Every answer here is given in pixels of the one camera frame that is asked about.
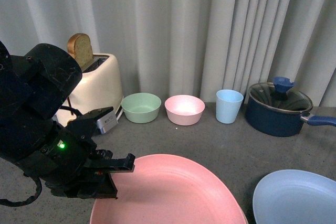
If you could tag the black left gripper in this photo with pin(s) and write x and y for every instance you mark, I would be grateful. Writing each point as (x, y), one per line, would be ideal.
(70, 163)

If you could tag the pink plate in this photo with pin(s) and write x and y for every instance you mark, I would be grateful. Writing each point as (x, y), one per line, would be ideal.
(165, 188)

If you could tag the blue plate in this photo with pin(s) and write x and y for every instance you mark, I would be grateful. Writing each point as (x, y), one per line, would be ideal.
(294, 196)

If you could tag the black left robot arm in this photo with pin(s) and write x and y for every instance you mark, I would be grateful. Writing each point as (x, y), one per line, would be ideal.
(34, 88)

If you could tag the green bowl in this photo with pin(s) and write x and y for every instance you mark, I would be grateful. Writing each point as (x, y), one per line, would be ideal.
(141, 107)

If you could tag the cream two-slot toaster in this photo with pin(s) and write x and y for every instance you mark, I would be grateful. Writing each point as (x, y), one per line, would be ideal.
(100, 86)

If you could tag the pink bowl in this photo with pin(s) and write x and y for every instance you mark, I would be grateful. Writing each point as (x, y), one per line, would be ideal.
(184, 110)

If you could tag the brown bread slice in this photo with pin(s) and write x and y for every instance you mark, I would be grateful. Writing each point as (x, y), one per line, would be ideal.
(79, 47)

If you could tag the light blue cup right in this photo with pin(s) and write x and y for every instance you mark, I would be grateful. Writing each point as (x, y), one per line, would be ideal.
(228, 103)

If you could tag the grey curtain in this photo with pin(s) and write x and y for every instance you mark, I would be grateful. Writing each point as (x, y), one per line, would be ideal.
(196, 47)

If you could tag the dark blue saucepan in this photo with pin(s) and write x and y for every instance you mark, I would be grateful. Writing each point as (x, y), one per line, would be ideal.
(282, 124)

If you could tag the glass pot lid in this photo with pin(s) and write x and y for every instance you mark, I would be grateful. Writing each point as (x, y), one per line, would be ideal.
(280, 95)

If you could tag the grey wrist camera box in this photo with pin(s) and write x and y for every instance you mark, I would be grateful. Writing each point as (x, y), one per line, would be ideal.
(106, 120)

